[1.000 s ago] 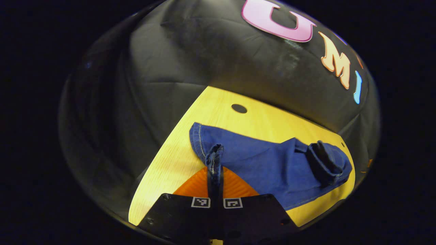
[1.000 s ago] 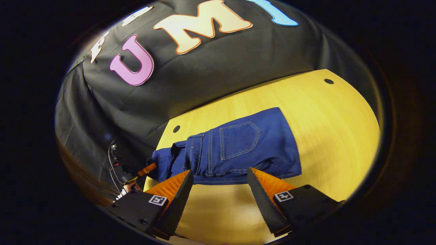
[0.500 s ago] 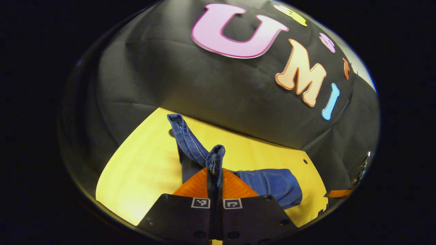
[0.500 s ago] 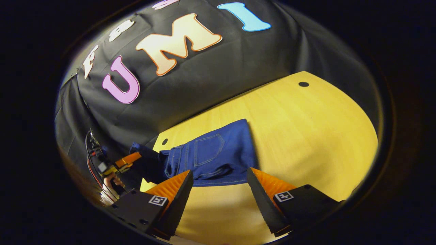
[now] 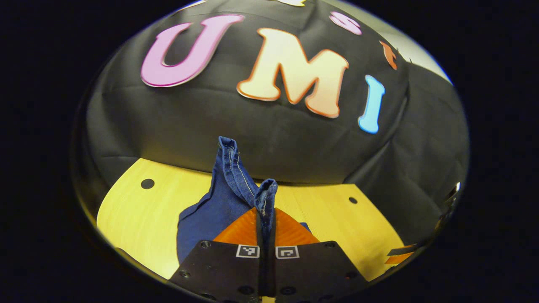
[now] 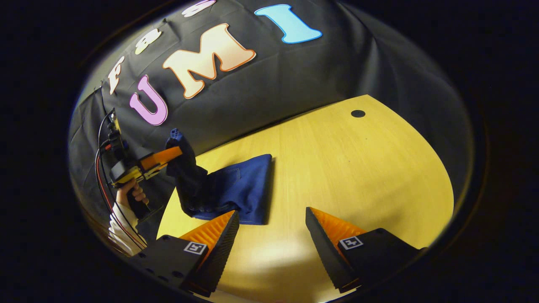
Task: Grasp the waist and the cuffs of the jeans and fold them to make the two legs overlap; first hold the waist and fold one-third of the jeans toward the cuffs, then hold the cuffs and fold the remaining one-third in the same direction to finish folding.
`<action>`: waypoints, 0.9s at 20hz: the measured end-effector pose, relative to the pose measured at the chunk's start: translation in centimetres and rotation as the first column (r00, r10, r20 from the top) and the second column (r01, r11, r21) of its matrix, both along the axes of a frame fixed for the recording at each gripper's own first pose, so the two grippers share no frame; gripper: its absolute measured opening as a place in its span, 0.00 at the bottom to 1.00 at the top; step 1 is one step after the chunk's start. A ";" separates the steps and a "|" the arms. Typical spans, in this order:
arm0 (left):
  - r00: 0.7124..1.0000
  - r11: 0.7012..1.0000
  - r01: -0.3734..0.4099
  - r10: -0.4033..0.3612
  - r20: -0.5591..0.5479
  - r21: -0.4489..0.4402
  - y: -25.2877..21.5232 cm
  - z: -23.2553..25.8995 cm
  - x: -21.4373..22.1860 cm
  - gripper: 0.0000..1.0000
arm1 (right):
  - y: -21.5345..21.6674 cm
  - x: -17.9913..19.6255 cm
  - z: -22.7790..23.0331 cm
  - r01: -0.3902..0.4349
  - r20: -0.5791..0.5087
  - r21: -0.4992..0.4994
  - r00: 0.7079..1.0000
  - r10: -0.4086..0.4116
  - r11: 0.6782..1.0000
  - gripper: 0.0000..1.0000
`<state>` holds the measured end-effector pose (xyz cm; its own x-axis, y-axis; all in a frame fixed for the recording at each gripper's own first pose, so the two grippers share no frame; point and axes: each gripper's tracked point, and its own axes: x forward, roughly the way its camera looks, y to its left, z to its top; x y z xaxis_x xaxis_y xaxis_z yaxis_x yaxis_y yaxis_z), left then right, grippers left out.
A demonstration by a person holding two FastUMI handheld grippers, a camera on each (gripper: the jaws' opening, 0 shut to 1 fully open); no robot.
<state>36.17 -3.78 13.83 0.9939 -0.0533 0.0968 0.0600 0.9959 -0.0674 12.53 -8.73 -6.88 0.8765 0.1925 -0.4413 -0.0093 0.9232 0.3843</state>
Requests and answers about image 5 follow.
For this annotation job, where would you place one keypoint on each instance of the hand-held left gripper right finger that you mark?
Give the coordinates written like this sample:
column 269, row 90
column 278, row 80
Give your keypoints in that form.
column 316, row 273

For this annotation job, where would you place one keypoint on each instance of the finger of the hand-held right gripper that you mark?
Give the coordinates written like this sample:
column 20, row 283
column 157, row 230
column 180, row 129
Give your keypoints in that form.
column 400, row 256

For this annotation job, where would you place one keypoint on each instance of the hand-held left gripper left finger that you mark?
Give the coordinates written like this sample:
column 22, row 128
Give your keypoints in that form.
column 219, row 273

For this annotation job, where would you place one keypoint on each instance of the blue denim jeans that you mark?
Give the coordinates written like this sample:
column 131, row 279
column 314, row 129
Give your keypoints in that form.
column 219, row 210

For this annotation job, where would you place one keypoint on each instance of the black backdrop cloth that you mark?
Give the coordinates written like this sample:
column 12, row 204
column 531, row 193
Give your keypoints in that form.
column 273, row 139

